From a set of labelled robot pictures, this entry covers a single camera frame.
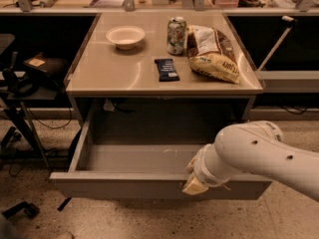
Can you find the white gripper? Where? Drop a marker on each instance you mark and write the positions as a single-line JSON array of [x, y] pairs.
[[201, 167]]

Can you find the grey top drawer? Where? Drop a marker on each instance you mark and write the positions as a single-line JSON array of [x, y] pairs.
[[140, 149]]

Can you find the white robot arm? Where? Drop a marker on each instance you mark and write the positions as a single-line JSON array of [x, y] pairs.
[[255, 147]]

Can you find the grey drawer cabinet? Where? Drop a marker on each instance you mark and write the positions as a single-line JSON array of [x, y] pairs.
[[108, 74]]

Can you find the dark blue snack bar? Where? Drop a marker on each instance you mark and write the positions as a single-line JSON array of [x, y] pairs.
[[166, 69]]

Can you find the black backpack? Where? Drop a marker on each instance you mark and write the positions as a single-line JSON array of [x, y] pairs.
[[71, 152]]

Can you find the yellow brown chip bag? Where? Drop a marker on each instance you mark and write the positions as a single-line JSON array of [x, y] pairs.
[[210, 53]]

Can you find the green white soda can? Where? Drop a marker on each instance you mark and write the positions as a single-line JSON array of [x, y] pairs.
[[176, 27]]

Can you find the white paper bowl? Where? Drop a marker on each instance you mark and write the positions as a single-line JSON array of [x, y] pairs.
[[125, 37]]

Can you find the office chair base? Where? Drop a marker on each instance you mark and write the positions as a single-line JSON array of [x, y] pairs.
[[29, 209]]

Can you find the black bag with tag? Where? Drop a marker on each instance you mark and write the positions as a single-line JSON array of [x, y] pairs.
[[54, 69]]

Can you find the grey stick with cap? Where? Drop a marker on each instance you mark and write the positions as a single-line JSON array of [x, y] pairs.
[[290, 22]]

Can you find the black side table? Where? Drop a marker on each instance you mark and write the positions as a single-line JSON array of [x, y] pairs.
[[17, 112]]

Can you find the black headphones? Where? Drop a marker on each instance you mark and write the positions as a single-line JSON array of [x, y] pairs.
[[19, 87]]

